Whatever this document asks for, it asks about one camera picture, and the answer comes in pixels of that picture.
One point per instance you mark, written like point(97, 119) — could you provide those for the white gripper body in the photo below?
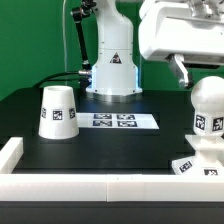
point(168, 27)

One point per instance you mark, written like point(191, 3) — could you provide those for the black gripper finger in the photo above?
point(176, 65)

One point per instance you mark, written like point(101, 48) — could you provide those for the white lamp bulb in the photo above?
point(207, 98)

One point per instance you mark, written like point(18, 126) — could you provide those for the white lamp base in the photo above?
point(206, 161)

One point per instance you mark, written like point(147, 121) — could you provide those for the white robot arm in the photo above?
point(114, 75)

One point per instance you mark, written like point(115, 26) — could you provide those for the white lamp shade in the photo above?
point(58, 118)

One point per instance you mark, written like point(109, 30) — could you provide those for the white marker sheet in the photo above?
point(117, 121)

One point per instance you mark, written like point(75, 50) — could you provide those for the white left fence bar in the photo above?
point(10, 154)

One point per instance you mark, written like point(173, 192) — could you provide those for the white fence bar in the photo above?
point(10, 154)
point(110, 188)

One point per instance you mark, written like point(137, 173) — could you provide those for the white front fence bar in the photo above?
point(110, 188)

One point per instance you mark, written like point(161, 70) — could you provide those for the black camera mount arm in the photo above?
point(78, 14)

